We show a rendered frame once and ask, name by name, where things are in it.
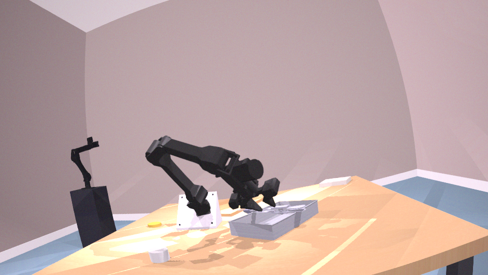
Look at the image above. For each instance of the yellow round disc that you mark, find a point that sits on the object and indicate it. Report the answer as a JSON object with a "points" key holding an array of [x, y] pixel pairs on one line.
{"points": [[154, 224]]}

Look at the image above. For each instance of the light wooden board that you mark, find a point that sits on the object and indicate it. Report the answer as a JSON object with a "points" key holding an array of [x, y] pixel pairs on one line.
{"points": [[226, 211]]}

